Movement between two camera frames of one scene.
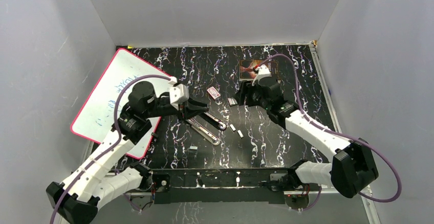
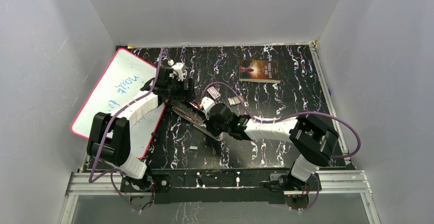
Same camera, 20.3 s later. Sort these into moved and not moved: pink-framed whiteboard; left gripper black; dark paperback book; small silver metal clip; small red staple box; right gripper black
Moved: right gripper black; left gripper black
Not moved: small red staple box; dark paperback book; small silver metal clip; pink-framed whiteboard
